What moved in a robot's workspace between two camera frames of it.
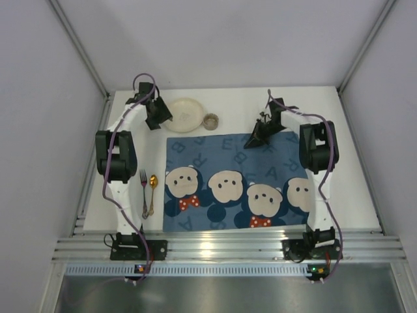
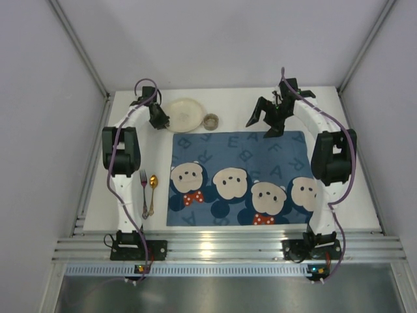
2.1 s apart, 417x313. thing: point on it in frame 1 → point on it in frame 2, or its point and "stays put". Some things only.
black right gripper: [264, 129] → [272, 115]
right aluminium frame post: [365, 45] stays put
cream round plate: [187, 114] stays put
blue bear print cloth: [234, 180] stays put
